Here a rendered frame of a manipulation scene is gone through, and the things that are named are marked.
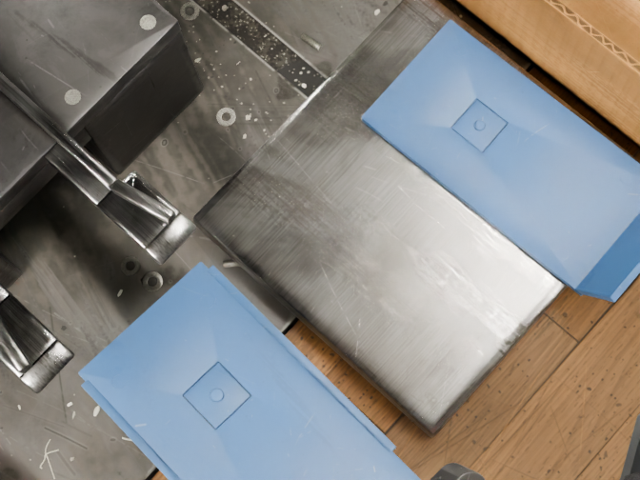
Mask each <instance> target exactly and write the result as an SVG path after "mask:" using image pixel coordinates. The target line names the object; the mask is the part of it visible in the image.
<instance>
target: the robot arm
mask: <svg viewBox="0 0 640 480"><path fill-rule="evenodd" d="M431 480H486V479H485V478H484V477H483V476H482V475H481V474H480V473H478V472H476V471H474V470H470V469H468V468H466V467H464V466H462V465H460V464H457V463H450V464H447V465H445V466H444V467H443V468H441V469H440V471H438V472H437V473H436V474H435V475H434V476H433V477H432V478H431ZM620 480H640V414H638V416H637V418H636V422H635V425H634V429H633V433H632V436H631V440H630V445H629V449H628V453H627V456H626V460H625V464H624V468H623V470H622V474H621V478H620Z"/></svg>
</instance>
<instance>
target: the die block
mask: <svg viewBox="0 0 640 480"><path fill-rule="evenodd" d="M202 90H203V86H202V83H201V81H200V78H199V76H198V73H197V71H196V68H195V66H194V64H193V61H192V59H191V56H190V52H189V49H188V47H187V44H186V42H185V39H184V37H183V34H182V31H180V32H179V33H178V34H177V35H176V36H175V37H174V38H173V39H172V40H171V41H170V42H169V43H168V44H167V45H166V46H165V47H164V48H163V49H162V50H161V51H160V52H159V53H158V54H157V55H156V56H155V57H154V58H153V59H152V60H151V61H150V62H149V63H148V64H147V65H146V66H145V67H144V68H143V69H142V70H141V71H140V72H139V73H138V74H137V75H136V76H135V77H134V78H133V79H132V80H131V81H130V82H129V83H128V84H127V85H126V86H125V87H124V88H123V89H122V90H121V91H120V92H119V93H118V94H117V95H116V96H115V97H114V98H113V99H112V100H111V101H110V102H109V103H108V104H107V105H106V106H105V107H104V108H103V109H102V110H101V111H100V112H99V113H98V114H97V115H96V116H95V117H94V118H93V119H92V120H91V121H90V122H89V123H88V124H87V125H86V126H85V127H84V128H83V129H82V130H81V131H80V132H79V133H78V134H77V135H76V136H75V137H74V138H73V139H75V140H76V141H77V142H78V143H79V144H80V145H81V146H82V147H84V146H86V147H87V148H88V149H89V150H90V151H92V152H93V153H94V154H95V155H96V156H97V157H98V158H99V159H100V160H101V161H103V162H104V163H105V164H106V165H107V166H108V167H109V168H110V169H111V170H113V171H114V172H115V173H116V174H118V175H119V174H121V173H122V172H123V171H124V170H125V169H126V168H127V167H128V166H129V165H130V164H131V163H132V162H133V161H134V160H135V159H136V158H137V156H138V155H139V154H140V153H141V152H142V151H143V150H144V149H145V148H146V147H147V146H148V145H149V144H150V143H151V142H152V141H153V140H154V139H155V138H156V137H157V136H158V135H159V134H160V133H161V132H162V131H163V130H164V129H165V128H166V127H167V126H168V125H169V124H170V123H171V122H172V121H173V120H174V119H175V118H176V117H177V116H178V115H179V114H180V113H181V112H182V111H183V110H184V109H185V108H186V107H187V106H188V105H189V104H190V103H191V102H192V101H193V100H194V99H195V98H196V97H197V96H198V94H199V93H200V92H201V91H202ZM57 172H58V170H56V169H55V168H54V167H53V166H52V165H51V164H50V163H48V164H47V165H46V166H45V167H44V168H43V169H42V170H41V171H40V172H39V173H38V174H37V175H36V176H35V177H34V178H33V179H32V180H31V181H30V182H29V183H28V184H27V185H26V186H25V187H24V188H23V189H22V190H21V191H20V192H19V193H18V194H17V195H16V196H15V197H14V198H13V199H12V200H11V201H10V202H9V203H8V204H7V205H6V206H5V207H4V208H3V209H2V210H1V211H0V230H1V229H2V228H3V227H4V226H5V225H6V224H7V223H8V222H9V220H11V218H12V217H13V216H14V215H15V214H16V213H17V212H18V211H20V209H22V208H23V207H24V206H25V205H26V204H27V203H28V202H29V200H31V198H32V197H33V196H34V195H35V194H36V193H37V192H38V191H40V189H42V188H43V187H44V186H45V185H46V184H47V183H48V182H49V180H51V178H52V177H53V176H54V175H55V174H56V173H57ZM21 274H22V273H21V271H20V270H19V269H18V268H16V267H15V266H14V265H13V264H12V262H11V261H10V260H9V259H7V258H6V257H5V256H4V255H3V254H2V253H1V252H0V283H1V284H2V285H3V286H4V287H5V288H6V289H8V288H9V287H10V286H11V285H12V284H13V283H14V281H15V280H16V279H17V278H18V277H19V276H20V275H21Z"/></svg>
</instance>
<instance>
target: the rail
mask: <svg viewBox="0 0 640 480"><path fill-rule="evenodd" d="M0 91H2V92H3V93H4V94H5V95H6V96H7V97H8V98H9V99H10V100H11V101H12V102H13V103H14V104H15V105H16V106H17V107H18V108H20V109H21V110H22V111H23V112H24V113H25V114H26V115H27V116H28V117H30V118H31V119H32V120H33V121H34V122H35V123H36V124H37V125H38V126H39V127H41V128H42V129H43V130H44V131H45V132H46V133H47V134H48V135H49V136H51V137H52V138H53V139H54V140H55V141H56V142H57V143H58V144H59V145H60V146H61V147H63V148H64V149H65V150H66V151H67V152H68V153H69V154H70V155H71V156H73V157H74V158H75V159H76V160H77V161H78V162H79V163H80V164H81V165H82V166H84V167H85V168H86V169H87V170H88V171H89V172H90V173H91V174H92V175H94V176H95V177H96V178H97V179H98V180H99V181H100V182H101V183H102V184H103V185H104V186H106V187H107V188H108V189H109V190H111V187H112V186H113V184H114V183H115V181H116V180H117V177H116V176H115V175H113V174H112V173H111V172H110V171H109V170H108V169H107V168H106V167H104V166H103V165H102V164H101V163H100V162H99V161H98V160H97V159H96V158H95V157H93V156H92V155H91V154H90V153H89V152H88V151H87V150H86V149H85V148H83V147H82V146H81V145H80V144H79V143H78V142H77V141H76V140H75V139H73V138H72V137H71V136H70V135H69V134H68V133H67V132H66V131H65V130H63V129H62V128H61V127H60V126H59V125H58V124H57V123H56V122H55V121H54V120H52V119H51V118H50V117H49V116H48V115H47V114H46V113H45V112H44V111H42V110H41V109H40V108H39V107H38V106H37V105H36V104H35V103H34V102H32V101H31V100H30V99H29V98H28V96H27V95H26V94H25V93H24V92H22V91H20V89H18V88H17V87H16V86H15V85H14V84H12V82H11V81H10V80H9V79H8V78H7V77H6V76H5V75H4V74H2V73H1V72H0Z"/></svg>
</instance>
